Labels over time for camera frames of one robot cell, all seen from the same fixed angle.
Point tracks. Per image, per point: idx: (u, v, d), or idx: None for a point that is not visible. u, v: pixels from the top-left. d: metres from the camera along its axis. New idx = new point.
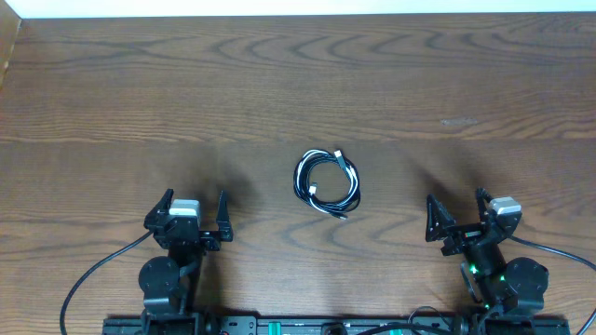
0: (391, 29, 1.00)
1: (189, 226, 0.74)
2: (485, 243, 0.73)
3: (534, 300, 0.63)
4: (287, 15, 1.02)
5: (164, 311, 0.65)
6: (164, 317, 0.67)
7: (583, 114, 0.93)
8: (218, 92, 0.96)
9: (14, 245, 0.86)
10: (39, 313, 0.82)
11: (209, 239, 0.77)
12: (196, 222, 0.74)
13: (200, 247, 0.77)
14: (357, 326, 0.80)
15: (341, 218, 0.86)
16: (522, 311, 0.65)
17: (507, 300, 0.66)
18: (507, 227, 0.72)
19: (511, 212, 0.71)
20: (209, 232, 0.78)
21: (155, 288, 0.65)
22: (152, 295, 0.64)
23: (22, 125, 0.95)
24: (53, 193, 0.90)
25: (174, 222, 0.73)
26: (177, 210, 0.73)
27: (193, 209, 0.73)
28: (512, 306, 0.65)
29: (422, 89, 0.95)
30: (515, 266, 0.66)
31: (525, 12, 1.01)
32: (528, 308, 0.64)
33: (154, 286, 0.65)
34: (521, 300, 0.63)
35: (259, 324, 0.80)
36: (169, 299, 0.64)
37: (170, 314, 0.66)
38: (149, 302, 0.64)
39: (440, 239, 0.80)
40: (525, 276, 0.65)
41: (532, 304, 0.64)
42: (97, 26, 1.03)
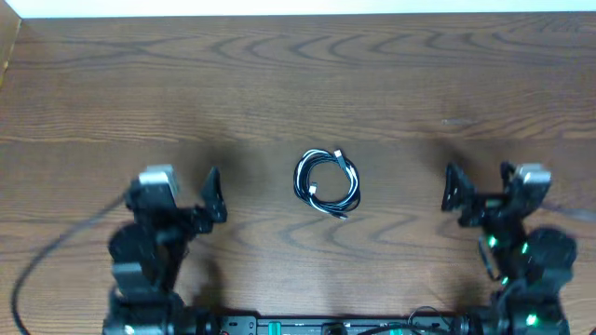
0: (391, 30, 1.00)
1: (162, 194, 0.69)
2: (507, 213, 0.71)
3: (561, 270, 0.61)
4: (287, 15, 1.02)
5: (137, 286, 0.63)
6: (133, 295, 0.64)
7: (583, 114, 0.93)
8: (218, 92, 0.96)
9: (11, 245, 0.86)
10: (38, 314, 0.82)
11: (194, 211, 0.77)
12: (169, 189, 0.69)
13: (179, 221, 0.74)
14: (357, 326, 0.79)
15: (341, 218, 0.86)
16: (548, 284, 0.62)
17: (529, 274, 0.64)
18: (531, 195, 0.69)
19: (538, 180, 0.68)
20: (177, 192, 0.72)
21: (128, 254, 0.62)
22: (122, 263, 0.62)
23: (22, 125, 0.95)
24: (52, 193, 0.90)
25: (145, 192, 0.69)
26: (147, 179, 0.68)
27: (164, 176, 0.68)
28: (537, 278, 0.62)
29: (421, 89, 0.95)
30: (539, 234, 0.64)
31: (525, 14, 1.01)
32: (555, 279, 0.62)
33: (126, 252, 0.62)
34: (548, 268, 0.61)
35: (259, 324, 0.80)
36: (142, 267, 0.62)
37: (143, 291, 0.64)
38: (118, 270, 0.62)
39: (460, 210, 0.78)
40: (552, 246, 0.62)
41: (557, 274, 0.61)
42: (96, 26, 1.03)
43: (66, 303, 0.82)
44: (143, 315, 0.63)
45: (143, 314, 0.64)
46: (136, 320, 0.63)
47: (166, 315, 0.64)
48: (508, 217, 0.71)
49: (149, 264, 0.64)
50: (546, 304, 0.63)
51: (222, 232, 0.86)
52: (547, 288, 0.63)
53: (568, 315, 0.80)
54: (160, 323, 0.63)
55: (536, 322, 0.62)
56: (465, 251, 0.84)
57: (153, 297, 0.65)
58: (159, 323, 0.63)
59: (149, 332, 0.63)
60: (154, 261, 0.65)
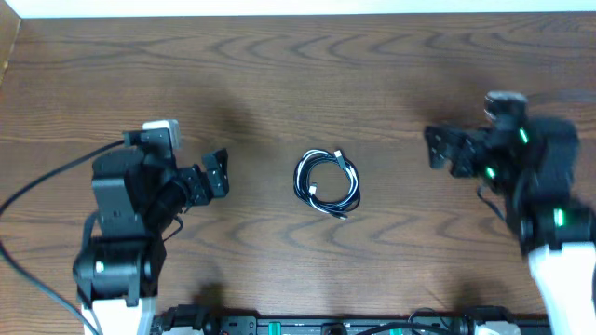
0: (391, 29, 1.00)
1: (162, 142, 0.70)
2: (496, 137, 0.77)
3: (562, 140, 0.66)
4: (287, 15, 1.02)
5: (112, 209, 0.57)
6: (112, 230, 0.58)
7: (583, 114, 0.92)
8: (218, 93, 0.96)
9: (13, 245, 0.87)
10: (41, 313, 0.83)
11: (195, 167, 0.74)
12: (169, 139, 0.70)
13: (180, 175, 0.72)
14: (356, 326, 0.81)
15: (340, 218, 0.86)
16: (560, 161, 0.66)
17: (538, 165, 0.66)
18: (513, 109, 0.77)
19: (507, 97, 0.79)
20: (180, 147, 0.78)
21: (113, 169, 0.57)
22: (102, 178, 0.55)
23: (22, 125, 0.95)
24: (52, 193, 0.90)
25: (149, 138, 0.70)
26: (152, 123, 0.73)
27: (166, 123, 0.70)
28: (547, 155, 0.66)
29: (421, 89, 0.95)
30: (533, 123, 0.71)
31: (525, 13, 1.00)
32: (564, 145, 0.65)
33: (110, 168, 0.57)
34: (551, 147, 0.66)
35: (259, 324, 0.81)
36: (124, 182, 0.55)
37: (120, 219, 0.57)
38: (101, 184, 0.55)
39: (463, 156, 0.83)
40: (548, 125, 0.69)
41: (567, 162, 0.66)
42: (97, 26, 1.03)
43: (68, 303, 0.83)
44: (116, 247, 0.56)
45: (117, 247, 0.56)
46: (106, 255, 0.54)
47: (142, 252, 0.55)
48: (500, 140, 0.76)
49: (132, 185, 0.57)
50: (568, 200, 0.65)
51: (222, 232, 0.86)
52: (560, 179, 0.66)
53: None
54: (133, 260, 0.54)
55: (563, 221, 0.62)
56: (465, 251, 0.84)
57: (129, 227, 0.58)
58: (133, 258, 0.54)
59: (121, 271, 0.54)
60: (137, 182, 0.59)
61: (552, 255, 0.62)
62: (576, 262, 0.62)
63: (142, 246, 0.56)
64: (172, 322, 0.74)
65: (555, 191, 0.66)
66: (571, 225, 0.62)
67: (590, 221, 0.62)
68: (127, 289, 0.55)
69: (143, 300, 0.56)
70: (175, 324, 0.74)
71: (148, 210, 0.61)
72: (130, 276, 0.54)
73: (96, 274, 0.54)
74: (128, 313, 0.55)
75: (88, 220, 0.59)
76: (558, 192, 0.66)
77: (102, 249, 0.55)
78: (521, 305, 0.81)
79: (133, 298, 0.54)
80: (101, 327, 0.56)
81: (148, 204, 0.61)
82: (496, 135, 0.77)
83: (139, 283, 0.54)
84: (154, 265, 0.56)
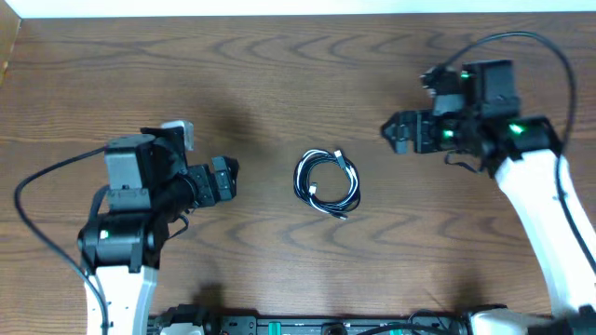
0: (391, 30, 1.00)
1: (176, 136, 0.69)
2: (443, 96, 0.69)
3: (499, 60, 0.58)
4: (287, 15, 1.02)
5: (121, 183, 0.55)
6: (120, 202, 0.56)
7: (582, 115, 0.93)
8: (218, 93, 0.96)
9: (13, 245, 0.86)
10: (41, 313, 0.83)
11: (204, 165, 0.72)
12: (182, 134, 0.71)
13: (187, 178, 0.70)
14: (357, 326, 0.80)
15: (341, 218, 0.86)
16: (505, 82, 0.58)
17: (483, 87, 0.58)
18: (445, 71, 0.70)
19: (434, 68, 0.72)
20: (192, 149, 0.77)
21: (127, 143, 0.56)
22: (115, 151, 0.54)
23: (22, 125, 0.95)
24: (52, 193, 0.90)
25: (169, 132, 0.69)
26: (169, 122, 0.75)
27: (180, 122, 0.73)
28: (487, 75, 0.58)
29: (421, 89, 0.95)
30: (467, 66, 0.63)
31: (525, 13, 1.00)
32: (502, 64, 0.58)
33: (124, 143, 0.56)
34: (496, 67, 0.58)
35: (259, 324, 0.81)
36: (135, 155, 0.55)
37: (128, 193, 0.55)
38: (113, 154, 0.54)
39: (420, 130, 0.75)
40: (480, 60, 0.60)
41: (510, 80, 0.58)
42: (96, 26, 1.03)
43: (68, 304, 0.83)
44: (122, 218, 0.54)
45: (123, 218, 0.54)
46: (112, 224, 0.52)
47: (146, 223, 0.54)
48: (452, 102, 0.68)
49: (144, 160, 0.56)
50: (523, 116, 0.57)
51: (222, 232, 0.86)
52: (509, 100, 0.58)
53: None
54: (138, 229, 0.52)
55: (522, 130, 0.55)
56: (465, 251, 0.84)
57: (137, 202, 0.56)
58: (138, 226, 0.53)
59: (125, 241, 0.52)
60: (149, 159, 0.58)
61: (517, 165, 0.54)
62: (538, 172, 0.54)
63: (146, 217, 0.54)
64: (171, 320, 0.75)
65: (509, 111, 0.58)
66: (528, 138, 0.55)
67: (546, 130, 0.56)
68: (130, 259, 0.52)
69: (147, 269, 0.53)
70: (175, 322, 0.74)
71: (156, 190, 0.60)
72: (133, 245, 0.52)
73: (100, 240, 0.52)
74: (131, 277, 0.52)
75: (100, 191, 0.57)
76: (514, 112, 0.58)
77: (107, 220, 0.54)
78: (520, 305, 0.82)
79: (136, 265, 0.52)
80: (103, 288, 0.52)
81: (155, 184, 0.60)
82: (442, 100, 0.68)
83: (142, 252, 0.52)
84: (157, 237, 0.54)
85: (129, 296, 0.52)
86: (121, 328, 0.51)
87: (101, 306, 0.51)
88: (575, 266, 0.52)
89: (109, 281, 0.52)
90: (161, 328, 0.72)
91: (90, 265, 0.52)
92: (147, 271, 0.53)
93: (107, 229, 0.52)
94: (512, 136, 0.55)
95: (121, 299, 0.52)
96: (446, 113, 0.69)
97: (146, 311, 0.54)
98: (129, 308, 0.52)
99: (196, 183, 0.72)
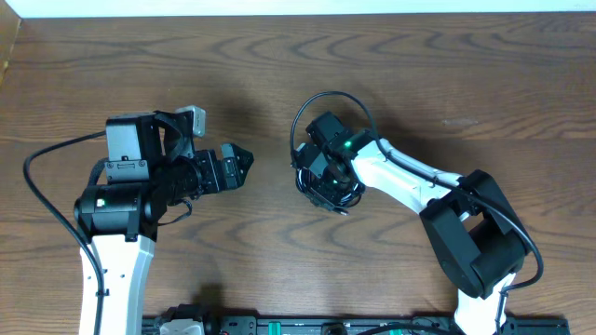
0: (391, 30, 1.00)
1: (185, 121, 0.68)
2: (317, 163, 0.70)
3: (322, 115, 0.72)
4: (287, 15, 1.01)
5: (120, 155, 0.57)
6: (121, 172, 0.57)
7: (582, 115, 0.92)
8: (218, 92, 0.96)
9: (13, 245, 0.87)
10: (40, 313, 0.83)
11: (209, 152, 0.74)
12: (192, 119, 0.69)
13: (190, 164, 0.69)
14: (357, 326, 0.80)
15: (341, 213, 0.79)
16: (331, 123, 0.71)
17: (318, 138, 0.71)
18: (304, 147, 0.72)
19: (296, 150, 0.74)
20: (201, 135, 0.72)
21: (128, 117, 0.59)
22: (116, 123, 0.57)
23: (21, 125, 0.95)
24: (52, 194, 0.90)
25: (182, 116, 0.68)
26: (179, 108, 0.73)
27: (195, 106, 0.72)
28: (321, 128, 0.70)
29: (421, 89, 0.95)
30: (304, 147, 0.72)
31: (526, 13, 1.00)
32: (325, 117, 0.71)
33: (125, 117, 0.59)
34: (322, 117, 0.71)
35: (259, 324, 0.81)
36: (135, 127, 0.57)
37: (127, 164, 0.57)
38: (114, 125, 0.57)
39: (318, 192, 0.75)
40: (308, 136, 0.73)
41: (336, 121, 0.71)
42: (96, 26, 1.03)
43: (67, 303, 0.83)
44: (119, 187, 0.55)
45: (120, 187, 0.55)
46: (108, 193, 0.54)
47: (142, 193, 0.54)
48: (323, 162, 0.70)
49: (143, 133, 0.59)
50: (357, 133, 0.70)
51: (222, 232, 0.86)
52: (343, 132, 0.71)
53: (566, 314, 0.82)
54: (134, 197, 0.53)
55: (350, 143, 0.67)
56: None
57: (136, 172, 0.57)
58: (135, 194, 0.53)
59: (121, 210, 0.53)
60: (150, 133, 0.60)
61: (359, 166, 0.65)
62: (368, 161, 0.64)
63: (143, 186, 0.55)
64: (171, 315, 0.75)
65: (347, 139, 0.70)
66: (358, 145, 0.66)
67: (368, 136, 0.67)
68: (127, 226, 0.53)
69: (143, 239, 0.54)
70: (175, 317, 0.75)
71: (157, 165, 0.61)
72: (129, 212, 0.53)
73: (97, 207, 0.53)
74: (128, 247, 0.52)
75: (100, 162, 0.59)
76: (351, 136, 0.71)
77: (103, 188, 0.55)
78: (520, 305, 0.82)
79: (132, 234, 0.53)
80: (101, 256, 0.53)
81: (157, 160, 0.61)
82: (315, 166, 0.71)
83: (138, 221, 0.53)
84: (155, 207, 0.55)
85: (127, 264, 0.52)
86: (116, 296, 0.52)
87: (96, 274, 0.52)
88: (417, 193, 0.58)
89: (107, 250, 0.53)
90: (162, 323, 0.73)
91: (87, 234, 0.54)
92: (143, 239, 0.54)
93: (104, 197, 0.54)
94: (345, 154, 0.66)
95: (117, 268, 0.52)
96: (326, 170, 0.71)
97: (142, 284, 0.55)
98: (125, 277, 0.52)
99: (203, 169, 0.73)
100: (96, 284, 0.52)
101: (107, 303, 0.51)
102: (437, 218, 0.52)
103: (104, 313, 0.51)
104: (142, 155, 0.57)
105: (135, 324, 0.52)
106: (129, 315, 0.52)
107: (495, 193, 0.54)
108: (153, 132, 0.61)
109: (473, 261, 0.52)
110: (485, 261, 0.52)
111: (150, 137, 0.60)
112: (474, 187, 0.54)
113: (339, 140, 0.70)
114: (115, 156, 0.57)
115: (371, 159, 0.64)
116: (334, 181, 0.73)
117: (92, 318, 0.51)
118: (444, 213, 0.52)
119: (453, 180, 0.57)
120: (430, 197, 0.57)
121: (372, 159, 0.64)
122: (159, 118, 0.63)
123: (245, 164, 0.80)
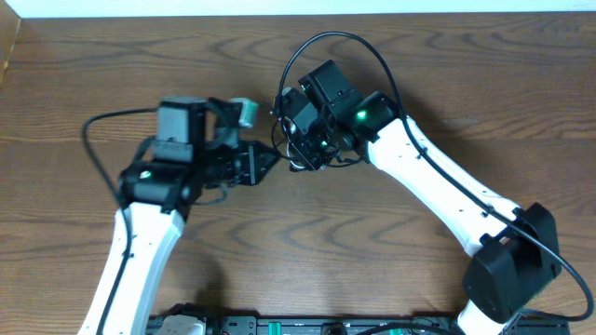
0: (391, 30, 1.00)
1: (236, 113, 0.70)
2: (303, 116, 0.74)
3: (324, 68, 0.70)
4: (287, 15, 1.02)
5: (169, 136, 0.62)
6: (166, 154, 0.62)
7: (582, 115, 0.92)
8: (218, 92, 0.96)
9: (13, 245, 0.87)
10: (39, 313, 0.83)
11: (250, 145, 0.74)
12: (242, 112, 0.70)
13: (230, 154, 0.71)
14: (357, 326, 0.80)
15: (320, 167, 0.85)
16: (335, 80, 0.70)
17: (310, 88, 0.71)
18: (291, 95, 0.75)
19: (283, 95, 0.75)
20: (249, 127, 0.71)
21: (182, 100, 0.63)
22: (170, 105, 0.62)
23: (21, 126, 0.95)
24: (51, 194, 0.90)
25: (235, 108, 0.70)
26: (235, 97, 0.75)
27: (246, 100, 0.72)
28: (323, 83, 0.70)
29: (421, 89, 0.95)
30: (291, 94, 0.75)
31: (525, 13, 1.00)
32: (327, 70, 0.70)
33: (180, 100, 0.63)
34: (323, 72, 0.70)
35: (259, 324, 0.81)
36: (185, 112, 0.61)
37: (173, 145, 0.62)
38: (167, 106, 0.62)
39: (300, 152, 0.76)
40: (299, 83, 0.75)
41: (340, 77, 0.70)
42: (96, 26, 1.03)
43: (66, 304, 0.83)
44: (163, 167, 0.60)
45: (164, 167, 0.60)
46: (154, 169, 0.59)
47: (184, 176, 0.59)
48: (310, 116, 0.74)
49: (193, 120, 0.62)
50: (366, 98, 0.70)
51: (221, 232, 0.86)
52: (346, 91, 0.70)
53: (565, 314, 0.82)
54: (176, 180, 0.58)
55: (366, 115, 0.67)
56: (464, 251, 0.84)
57: (179, 155, 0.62)
58: (177, 175, 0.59)
59: (160, 189, 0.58)
60: (199, 121, 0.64)
61: (371, 144, 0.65)
62: (403, 159, 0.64)
63: (185, 169, 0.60)
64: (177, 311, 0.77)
65: (350, 100, 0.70)
66: (373, 116, 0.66)
67: (387, 106, 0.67)
68: (164, 202, 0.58)
69: (177, 216, 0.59)
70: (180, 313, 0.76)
71: (203, 149, 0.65)
72: (169, 189, 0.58)
73: (140, 179, 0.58)
74: (162, 218, 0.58)
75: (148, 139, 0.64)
76: (355, 96, 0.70)
77: (149, 165, 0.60)
78: None
79: (169, 207, 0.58)
80: (133, 221, 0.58)
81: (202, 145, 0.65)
82: (300, 119, 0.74)
83: (177, 199, 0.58)
84: (192, 191, 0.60)
85: (155, 234, 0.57)
86: (140, 260, 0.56)
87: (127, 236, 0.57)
88: (465, 215, 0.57)
89: (140, 218, 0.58)
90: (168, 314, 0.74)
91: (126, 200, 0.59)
92: (174, 215, 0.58)
93: (150, 172, 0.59)
94: (357, 125, 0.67)
95: (146, 235, 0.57)
96: (311, 126, 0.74)
97: (162, 257, 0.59)
98: (153, 245, 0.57)
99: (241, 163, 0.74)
100: (124, 246, 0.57)
101: (129, 266, 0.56)
102: (493, 263, 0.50)
103: (126, 274, 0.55)
104: (188, 140, 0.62)
105: (148, 291, 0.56)
106: (145, 282, 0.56)
107: (548, 232, 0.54)
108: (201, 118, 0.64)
109: (513, 299, 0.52)
110: (519, 291, 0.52)
111: (199, 123, 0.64)
112: (530, 222, 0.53)
113: (342, 102, 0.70)
114: (164, 137, 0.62)
115: (410, 149, 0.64)
116: (323, 143, 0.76)
117: (113, 277, 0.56)
118: (500, 257, 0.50)
119: (508, 212, 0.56)
120: (484, 232, 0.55)
121: (411, 151, 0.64)
122: (209, 106, 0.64)
123: (267, 162, 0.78)
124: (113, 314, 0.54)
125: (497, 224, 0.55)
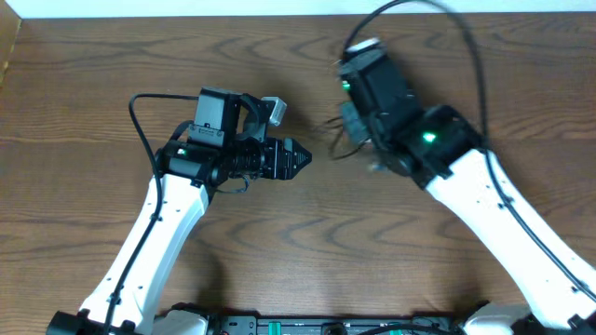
0: (391, 30, 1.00)
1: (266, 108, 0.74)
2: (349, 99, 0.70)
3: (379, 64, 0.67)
4: (287, 16, 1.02)
5: (204, 122, 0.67)
6: (199, 138, 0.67)
7: (582, 115, 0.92)
8: None
9: (12, 245, 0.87)
10: (38, 313, 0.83)
11: (277, 141, 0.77)
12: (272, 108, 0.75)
13: (256, 147, 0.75)
14: (357, 326, 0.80)
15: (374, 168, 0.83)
16: (388, 82, 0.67)
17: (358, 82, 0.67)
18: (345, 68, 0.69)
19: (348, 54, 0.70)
20: (277, 124, 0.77)
21: (220, 91, 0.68)
22: (209, 93, 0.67)
23: (22, 126, 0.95)
24: (51, 194, 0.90)
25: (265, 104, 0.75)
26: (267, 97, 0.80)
27: (278, 99, 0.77)
28: (375, 83, 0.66)
29: (421, 89, 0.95)
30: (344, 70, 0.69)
31: (525, 13, 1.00)
32: (381, 68, 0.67)
33: (219, 90, 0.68)
34: (373, 73, 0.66)
35: (259, 324, 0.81)
36: (223, 100, 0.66)
37: (207, 130, 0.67)
38: (207, 93, 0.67)
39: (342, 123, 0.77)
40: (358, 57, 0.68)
41: (393, 83, 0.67)
42: (97, 26, 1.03)
43: (65, 304, 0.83)
44: (196, 148, 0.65)
45: (197, 149, 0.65)
46: (188, 148, 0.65)
47: (215, 159, 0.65)
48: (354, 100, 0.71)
49: (228, 110, 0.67)
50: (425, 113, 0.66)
51: (222, 232, 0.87)
52: (400, 98, 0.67)
53: None
54: (207, 161, 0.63)
55: (435, 140, 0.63)
56: (464, 251, 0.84)
57: (211, 140, 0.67)
58: (209, 156, 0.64)
59: (192, 167, 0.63)
60: (234, 111, 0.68)
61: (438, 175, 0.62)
62: (481, 204, 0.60)
63: (217, 154, 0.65)
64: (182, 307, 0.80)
65: (405, 108, 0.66)
66: (443, 140, 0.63)
67: (460, 130, 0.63)
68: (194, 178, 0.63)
69: (204, 192, 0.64)
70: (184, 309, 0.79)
71: (233, 139, 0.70)
72: (199, 167, 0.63)
73: (176, 154, 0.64)
74: (192, 188, 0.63)
75: (185, 122, 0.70)
76: (409, 105, 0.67)
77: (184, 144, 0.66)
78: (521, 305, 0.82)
79: (198, 181, 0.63)
80: (167, 189, 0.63)
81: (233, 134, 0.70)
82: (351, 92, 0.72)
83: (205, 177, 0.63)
84: (220, 173, 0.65)
85: (184, 201, 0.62)
86: (167, 223, 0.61)
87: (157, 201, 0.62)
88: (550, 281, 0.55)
89: (172, 185, 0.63)
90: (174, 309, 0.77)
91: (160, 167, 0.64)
92: (203, 191, 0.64)
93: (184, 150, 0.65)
94: (421, 145, 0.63)
95: (176, 203, 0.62)
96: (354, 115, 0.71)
97: (185, 227, 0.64)
98: (180, 212, 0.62)
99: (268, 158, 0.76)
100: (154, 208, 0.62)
101: (156, 228, 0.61)
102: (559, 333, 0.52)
103: (152, 234, 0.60)
104: (222, 127, 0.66)
105: (168, 258, 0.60)
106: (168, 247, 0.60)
107: None
108: (235, 110, 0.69)
109: None
110: None
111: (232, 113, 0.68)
112: None
113: (394, 112, 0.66)
114: (199, 122, 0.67)
115: (492, 193, 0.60)
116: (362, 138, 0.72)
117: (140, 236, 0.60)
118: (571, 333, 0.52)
119: None
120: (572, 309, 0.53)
121: (492, 195, 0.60)
122: (244, 100, 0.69)
123: (301, 162, 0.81)
124: (135, 269, 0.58)
125: (588, 305, 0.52)
